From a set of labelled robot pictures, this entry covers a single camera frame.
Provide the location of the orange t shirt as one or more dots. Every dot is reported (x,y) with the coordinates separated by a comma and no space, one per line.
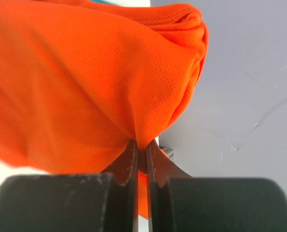
(79,79)

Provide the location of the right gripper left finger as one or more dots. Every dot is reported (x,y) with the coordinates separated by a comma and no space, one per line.
(104,202)

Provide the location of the teal folded t shirt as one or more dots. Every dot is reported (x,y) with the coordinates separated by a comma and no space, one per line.
(103,2)

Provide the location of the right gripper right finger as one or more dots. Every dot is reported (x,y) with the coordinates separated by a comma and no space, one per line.
(178,202)

